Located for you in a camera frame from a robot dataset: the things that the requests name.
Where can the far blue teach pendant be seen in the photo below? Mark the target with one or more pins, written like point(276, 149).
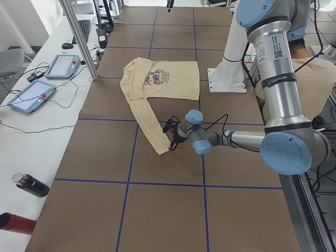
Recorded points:
point(63, 67)

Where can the beige long-sleeve graphic shirt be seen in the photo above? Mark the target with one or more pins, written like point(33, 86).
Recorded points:
point(143, 79)

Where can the black power adapter box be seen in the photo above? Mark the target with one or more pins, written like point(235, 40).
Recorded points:
point(35, 76)

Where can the red cylindrical bottle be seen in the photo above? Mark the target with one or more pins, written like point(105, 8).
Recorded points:
point(18, 224)

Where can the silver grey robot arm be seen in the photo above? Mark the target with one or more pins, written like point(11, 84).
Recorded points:
point(288, 145)

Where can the seated person in beige shirt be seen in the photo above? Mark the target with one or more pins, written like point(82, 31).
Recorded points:
point(315, 78)

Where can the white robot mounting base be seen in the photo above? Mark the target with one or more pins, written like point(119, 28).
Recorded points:
point(228, 76)

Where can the brown table mat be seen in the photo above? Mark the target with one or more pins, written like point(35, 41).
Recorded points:
point(113, 192)

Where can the black computer mouse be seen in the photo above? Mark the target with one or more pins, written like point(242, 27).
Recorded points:
point(67, 46)

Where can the aluminium frame post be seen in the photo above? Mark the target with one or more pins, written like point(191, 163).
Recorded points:
point(77, 32)

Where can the near blue teach pendant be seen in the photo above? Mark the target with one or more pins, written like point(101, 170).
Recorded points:
point(32, 97)

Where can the grey office chair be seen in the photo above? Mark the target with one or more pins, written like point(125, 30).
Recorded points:
point(11, 62)

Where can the black steel-capped water bottle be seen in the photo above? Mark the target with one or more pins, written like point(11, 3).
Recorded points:
point(28, 183)

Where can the black computer keyboard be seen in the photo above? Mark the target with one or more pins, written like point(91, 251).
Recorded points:
point(85, 28)

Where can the blue teach pendant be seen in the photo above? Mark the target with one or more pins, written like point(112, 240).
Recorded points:
point(63, 67)
point(32, 97)

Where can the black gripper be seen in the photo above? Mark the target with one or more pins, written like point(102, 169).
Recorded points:
point(177, 138)

